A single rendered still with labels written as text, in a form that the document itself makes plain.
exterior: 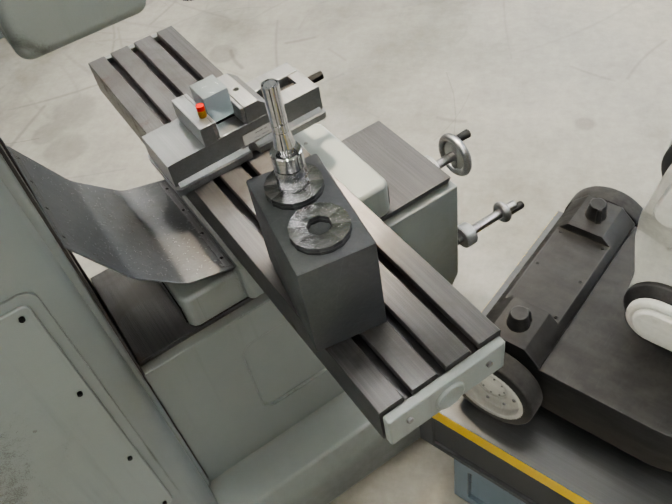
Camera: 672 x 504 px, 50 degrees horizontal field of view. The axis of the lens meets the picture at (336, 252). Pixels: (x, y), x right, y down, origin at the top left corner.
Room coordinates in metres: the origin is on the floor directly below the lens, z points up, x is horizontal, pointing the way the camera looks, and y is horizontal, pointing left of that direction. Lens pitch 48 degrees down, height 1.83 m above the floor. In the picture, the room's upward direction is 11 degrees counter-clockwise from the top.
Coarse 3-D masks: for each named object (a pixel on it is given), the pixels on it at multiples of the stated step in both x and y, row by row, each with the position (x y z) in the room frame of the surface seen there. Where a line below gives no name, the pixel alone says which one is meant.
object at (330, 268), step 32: (320, 160) 0.84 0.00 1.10; (256, 192) 0.80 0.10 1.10; (320, 192) 0.76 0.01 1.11; (288, 224) 0.70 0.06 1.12; (320, 224) 0.70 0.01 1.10; (352, 224) 0.69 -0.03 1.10; (288, 256) 0.66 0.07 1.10; (320, 256) 0.65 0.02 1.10; (352, 256) 0.64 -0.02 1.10; (288, 288) 0.72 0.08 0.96; (320, 288) 0.63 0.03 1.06; (352, 288) 0.64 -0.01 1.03; (320, 320) 0.62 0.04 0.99; (352, 320) 0.63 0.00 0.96; (384, 320) 0.65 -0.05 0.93
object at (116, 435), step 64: (0, 192) 0.76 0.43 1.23; (0, 256) 0.73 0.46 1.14; (64, 256) 0.79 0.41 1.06; (0, 320) 0.70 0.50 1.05; (64, 320) 0.73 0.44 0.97; (0, 384) 0.67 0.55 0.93; (64, 384) 0.70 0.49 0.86; (128, 384) 0.75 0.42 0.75; (0, 448) 0.63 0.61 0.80; (64, 448) 0.66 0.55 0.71; (128, 448) 0.70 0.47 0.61
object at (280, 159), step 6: (300, 144) 0.79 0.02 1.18; (270, 150) 0.79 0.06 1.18; (276, 150) 0.79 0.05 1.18; (294, 150) 0.78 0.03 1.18; (300, 150) 0.78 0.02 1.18; (270, 156) 0.78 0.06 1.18; (276, 156) 0.78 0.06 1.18; (282, 156) 0.77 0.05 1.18; (288, 156) 0.77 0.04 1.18; (294, 156) 0.77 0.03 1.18; (300, 156) 0.77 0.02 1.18; (276, 162) 0.77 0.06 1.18; (282, 162) 0.77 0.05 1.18; (288, 162) 0.76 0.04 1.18; (294, 162) 0.77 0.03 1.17
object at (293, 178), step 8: (304, 160) 0.78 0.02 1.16; (280, 168) 0.77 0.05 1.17; (288, 168) 0.76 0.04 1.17; (296, 168) 0.77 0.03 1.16; (304, 168) 0.78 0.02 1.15; (280, 176) 0.77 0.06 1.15; (288, 176) 0.76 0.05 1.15; (296, 176) 0.77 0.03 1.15; (304, 176) 0.77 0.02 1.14; (280, 184) 0.77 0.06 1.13; (288, 184) 0.77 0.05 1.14; (296, 184) 0.77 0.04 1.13; (304, 184) 0.77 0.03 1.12; (288, 192) 0.77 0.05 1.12; (296, 192) 0.76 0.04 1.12
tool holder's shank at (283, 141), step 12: (264, 84) 0.79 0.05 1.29; (276, 84) 0.78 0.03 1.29; (264, 96) 0.78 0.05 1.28; (276, 96) 0.78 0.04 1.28; (276, 108) 0.78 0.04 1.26; (276, 120) 0.78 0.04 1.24; (276, 132) 0.78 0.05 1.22; (288, 132) 0.78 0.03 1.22; (276, 144) 0.78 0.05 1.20; (288, 144) 0.77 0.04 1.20
